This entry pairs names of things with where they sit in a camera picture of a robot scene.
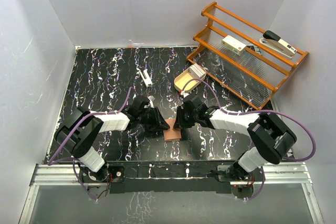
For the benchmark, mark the white staple remover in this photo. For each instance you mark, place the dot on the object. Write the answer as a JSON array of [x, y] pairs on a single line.
[[146, 78]]

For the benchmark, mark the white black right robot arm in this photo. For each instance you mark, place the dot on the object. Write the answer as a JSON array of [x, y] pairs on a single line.
[[271, 137]]

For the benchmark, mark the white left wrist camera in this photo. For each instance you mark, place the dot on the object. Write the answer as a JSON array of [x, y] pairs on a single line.
[[151, 98]]

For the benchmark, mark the white red staples box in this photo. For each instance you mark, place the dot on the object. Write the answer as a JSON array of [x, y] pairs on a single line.
[[233, 45]]

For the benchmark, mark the black beige stapler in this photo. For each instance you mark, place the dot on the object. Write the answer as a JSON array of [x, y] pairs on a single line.
[[277, 44]]

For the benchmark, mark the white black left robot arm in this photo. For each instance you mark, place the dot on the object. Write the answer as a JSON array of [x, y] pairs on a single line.
[[78, 133]]

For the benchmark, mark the stack of credit cards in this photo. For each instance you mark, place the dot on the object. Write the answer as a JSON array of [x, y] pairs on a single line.
[[197, 72]]

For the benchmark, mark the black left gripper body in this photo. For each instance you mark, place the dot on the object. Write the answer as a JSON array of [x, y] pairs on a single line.
[[147, 118]]

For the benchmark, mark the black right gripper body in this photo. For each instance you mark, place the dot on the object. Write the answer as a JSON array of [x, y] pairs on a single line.
[[187, 119]]

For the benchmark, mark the orange wooden shelf rack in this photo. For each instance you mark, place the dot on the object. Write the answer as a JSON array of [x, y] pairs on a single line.
[[255, 75]]

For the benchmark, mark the beige oval card tray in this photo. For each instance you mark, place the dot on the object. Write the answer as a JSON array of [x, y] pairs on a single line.
[[185, 82]]

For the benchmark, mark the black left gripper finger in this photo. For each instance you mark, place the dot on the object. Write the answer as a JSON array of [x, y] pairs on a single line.
[[152, 132], [160, 122]]

